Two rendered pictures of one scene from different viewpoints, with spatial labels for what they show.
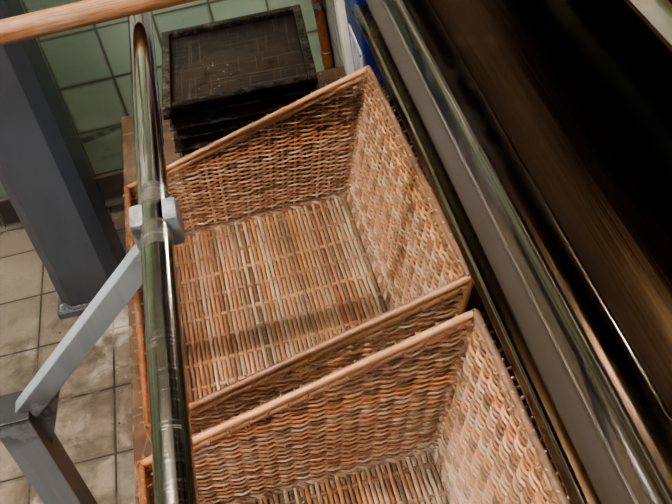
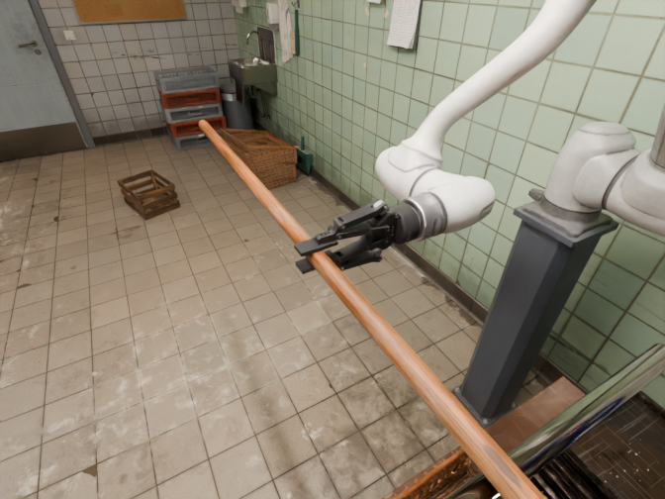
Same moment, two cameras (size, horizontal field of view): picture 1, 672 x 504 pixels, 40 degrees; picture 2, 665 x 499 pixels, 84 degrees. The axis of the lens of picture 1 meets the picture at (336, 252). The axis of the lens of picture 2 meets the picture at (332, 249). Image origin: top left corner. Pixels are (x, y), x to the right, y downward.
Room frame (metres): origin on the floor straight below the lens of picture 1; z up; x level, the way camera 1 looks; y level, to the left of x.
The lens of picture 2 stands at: (0.83, 0.11, 1.58)
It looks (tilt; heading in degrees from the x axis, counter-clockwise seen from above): 37 degrees down; 64
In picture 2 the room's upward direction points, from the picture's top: straight up
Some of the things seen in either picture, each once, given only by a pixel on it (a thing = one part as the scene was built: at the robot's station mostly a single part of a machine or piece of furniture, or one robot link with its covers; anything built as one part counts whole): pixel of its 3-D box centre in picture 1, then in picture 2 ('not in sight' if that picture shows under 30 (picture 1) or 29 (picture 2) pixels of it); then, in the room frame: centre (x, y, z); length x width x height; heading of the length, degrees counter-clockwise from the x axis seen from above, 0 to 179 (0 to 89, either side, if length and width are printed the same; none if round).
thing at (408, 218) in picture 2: not in sight; (389, 228); (1.18, 0.59, 1.20); 0.09 x 0.07 x 0.08; 4
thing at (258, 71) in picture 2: not in sight; (252, 80); (1.86, 4.13, 0.71); 0.47 x 0.36 x 0.91; 93
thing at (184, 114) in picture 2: not in sight; (191, 108); (1.25, 4.62, 0.38); 0.60 x 0.40 x 0.16; 2
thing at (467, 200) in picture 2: not in sight; (454, 201); (1.36, 0.62, 1.20); 0.16 x 0.13 x 0.11; 4
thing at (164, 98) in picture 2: not in sight; (189, 93); (1.26, 4.62, 0.53); 0.60 x 0.40 x 0.16; 0
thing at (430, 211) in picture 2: not in sight; (419, 217); (1.26, 0.60, 1.20); 0.09 x 0.06 x 0.09; 94
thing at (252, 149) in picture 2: not in sight; (258, 146); (1.64, 3.35, 0.32); 0.56 x 0.49 x 0.28; 101
